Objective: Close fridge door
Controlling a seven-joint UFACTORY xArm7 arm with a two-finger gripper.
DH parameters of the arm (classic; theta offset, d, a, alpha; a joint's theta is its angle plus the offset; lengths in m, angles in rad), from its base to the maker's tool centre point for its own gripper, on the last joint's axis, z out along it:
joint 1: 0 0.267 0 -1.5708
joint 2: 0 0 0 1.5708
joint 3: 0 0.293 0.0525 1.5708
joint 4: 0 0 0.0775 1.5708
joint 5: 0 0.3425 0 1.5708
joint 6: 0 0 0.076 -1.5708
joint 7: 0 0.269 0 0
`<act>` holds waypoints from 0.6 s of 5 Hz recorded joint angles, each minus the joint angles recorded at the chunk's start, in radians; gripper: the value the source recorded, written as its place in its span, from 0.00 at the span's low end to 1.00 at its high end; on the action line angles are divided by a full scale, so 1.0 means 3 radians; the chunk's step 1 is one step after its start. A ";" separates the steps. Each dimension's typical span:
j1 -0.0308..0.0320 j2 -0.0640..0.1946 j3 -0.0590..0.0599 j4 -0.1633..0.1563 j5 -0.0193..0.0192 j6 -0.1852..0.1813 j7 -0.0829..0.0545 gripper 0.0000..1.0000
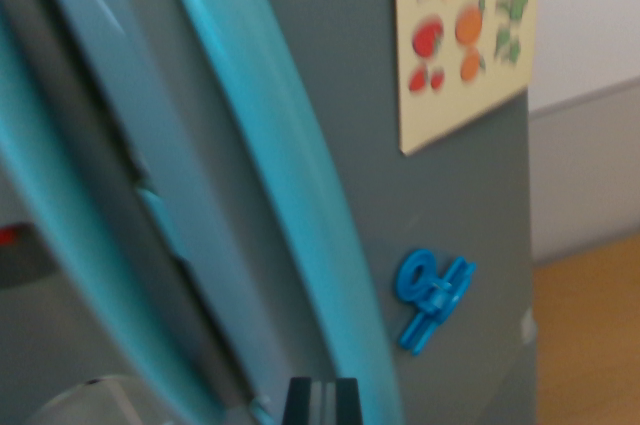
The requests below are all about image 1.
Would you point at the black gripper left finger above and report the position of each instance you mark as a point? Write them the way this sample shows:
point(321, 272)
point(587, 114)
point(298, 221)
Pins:
point(300, 405)

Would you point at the grey fridge door with dispenser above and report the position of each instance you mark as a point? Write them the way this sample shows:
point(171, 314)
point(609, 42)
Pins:
point(20, 295)

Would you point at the light grey dispenser tray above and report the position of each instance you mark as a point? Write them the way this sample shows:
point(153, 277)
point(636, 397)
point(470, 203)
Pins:
point(90, 402)

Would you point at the grey toy refrigerator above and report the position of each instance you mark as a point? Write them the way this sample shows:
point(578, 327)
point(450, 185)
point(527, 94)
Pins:
point(360, 120)

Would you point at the cream fruit picture card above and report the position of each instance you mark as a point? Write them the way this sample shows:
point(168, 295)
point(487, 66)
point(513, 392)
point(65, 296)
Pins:
point(450, 110)

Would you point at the red dispenser lever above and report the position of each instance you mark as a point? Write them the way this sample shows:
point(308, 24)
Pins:
point(7, 237)

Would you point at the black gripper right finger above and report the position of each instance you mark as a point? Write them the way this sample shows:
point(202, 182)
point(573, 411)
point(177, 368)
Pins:
point(347, 405)

